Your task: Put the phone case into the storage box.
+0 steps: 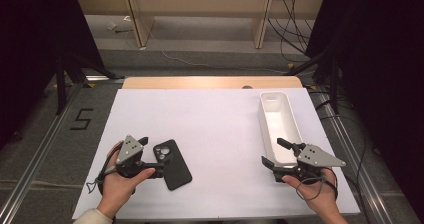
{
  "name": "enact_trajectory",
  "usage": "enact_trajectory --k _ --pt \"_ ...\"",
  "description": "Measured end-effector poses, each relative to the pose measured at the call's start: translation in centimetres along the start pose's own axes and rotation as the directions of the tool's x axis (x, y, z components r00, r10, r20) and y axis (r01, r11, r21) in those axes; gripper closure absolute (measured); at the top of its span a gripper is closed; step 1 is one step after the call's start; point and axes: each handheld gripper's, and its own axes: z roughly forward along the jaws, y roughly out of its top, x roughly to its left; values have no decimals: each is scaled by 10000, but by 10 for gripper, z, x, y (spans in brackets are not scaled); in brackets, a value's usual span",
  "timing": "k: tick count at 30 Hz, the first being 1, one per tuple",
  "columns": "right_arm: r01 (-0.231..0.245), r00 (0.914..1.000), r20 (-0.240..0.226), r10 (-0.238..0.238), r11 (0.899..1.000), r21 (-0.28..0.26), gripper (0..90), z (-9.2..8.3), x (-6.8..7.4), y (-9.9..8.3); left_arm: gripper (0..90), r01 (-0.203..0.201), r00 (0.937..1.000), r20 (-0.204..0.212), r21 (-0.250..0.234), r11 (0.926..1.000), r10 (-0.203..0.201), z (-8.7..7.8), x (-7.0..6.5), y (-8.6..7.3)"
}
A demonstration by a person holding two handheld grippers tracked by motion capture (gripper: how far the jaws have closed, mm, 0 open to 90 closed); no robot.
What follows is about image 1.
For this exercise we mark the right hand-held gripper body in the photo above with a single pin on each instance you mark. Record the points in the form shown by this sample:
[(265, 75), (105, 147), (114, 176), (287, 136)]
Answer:
[(315, 157)]

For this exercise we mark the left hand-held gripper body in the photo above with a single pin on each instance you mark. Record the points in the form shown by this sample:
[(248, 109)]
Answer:
[(130, 150)]

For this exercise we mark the white plastic bin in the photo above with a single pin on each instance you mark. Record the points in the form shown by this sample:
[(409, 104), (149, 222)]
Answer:
[(278, 124)]

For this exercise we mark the black phone case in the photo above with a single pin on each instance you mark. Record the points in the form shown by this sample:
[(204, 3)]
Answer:
[(176, 175)]

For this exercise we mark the person's left hand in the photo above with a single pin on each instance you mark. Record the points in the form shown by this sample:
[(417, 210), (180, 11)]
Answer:
[(116, 190)]

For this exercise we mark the person's right hand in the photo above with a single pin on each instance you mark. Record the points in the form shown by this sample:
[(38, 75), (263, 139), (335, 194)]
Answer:
[(320, 200)]

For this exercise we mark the white table cover sheet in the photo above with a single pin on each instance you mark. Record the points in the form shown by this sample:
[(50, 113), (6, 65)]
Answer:
[(216, 134)]

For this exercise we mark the grey table grommet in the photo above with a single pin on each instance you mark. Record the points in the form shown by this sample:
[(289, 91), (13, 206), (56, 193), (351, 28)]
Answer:
[(247, 87)]

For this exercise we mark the black metal stand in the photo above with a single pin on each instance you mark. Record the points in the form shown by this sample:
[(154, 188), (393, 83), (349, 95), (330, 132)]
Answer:
[(60, 84), (334, 84)]

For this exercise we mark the dark curtain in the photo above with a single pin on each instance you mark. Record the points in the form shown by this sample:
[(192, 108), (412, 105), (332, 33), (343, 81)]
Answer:
[(30, 50), (383, 67)]

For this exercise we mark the light wooden shelf unit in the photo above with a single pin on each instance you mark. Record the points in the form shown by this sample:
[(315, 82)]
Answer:
[(141, 24)]

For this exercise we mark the small white floor scrap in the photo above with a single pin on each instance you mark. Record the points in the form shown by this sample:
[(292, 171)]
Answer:
[(111, 25)]

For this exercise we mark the aluminium floor rail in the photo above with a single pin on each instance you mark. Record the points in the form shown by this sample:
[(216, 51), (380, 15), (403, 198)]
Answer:
[(353, 164), (33, 160)]

